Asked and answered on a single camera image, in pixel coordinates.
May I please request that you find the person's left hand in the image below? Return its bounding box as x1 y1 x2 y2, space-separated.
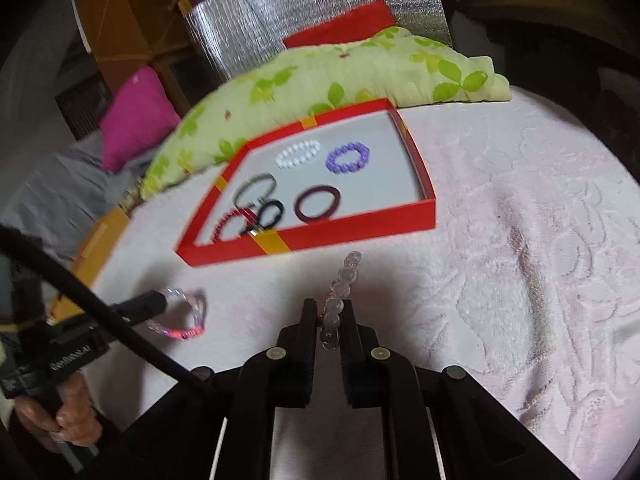
14 374 103 457

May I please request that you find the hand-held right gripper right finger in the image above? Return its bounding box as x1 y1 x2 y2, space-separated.
338 299 578 480

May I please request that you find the clear pink bead bracelet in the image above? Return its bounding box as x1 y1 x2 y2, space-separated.
319 252 362 351
147 287 207 340

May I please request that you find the wooden chair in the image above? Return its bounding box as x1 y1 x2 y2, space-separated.
69 0 212 117

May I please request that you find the red box lid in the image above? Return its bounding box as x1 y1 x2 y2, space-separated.
282 0 396 50

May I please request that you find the green floral pillow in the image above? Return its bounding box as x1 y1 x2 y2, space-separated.
139 27 512 200

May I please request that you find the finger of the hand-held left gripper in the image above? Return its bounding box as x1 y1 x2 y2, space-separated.
106 290 169 327

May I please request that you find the black cable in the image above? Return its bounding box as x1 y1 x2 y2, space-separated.
0 224 223 397

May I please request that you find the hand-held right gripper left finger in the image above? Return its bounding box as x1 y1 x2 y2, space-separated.
115 298 319 480

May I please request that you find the purple bead bracelet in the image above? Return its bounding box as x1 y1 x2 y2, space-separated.
324 143 370 175

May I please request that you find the red bead bracelet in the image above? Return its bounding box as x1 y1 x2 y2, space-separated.
212 207 259 246

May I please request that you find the silver metal bangle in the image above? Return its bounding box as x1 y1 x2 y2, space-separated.
233 173 277 209

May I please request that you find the red shallow box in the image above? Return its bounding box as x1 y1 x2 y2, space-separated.
174 98 438 267

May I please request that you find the dark maroon bangle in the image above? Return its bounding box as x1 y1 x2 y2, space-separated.
293 184 341 224

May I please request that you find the white bead bracelet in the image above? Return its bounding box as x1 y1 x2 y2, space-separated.
275 138 321 170

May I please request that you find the black cord bracelet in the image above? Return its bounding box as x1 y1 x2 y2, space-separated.
242 200 285 237

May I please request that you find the white textured blanket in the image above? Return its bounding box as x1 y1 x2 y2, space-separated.
75 87 640 480

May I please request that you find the grey blanket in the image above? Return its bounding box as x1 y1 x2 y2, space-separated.
0 129 152 272

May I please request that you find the magenta pillow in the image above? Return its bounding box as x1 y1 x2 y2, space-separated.
99 65 182 172

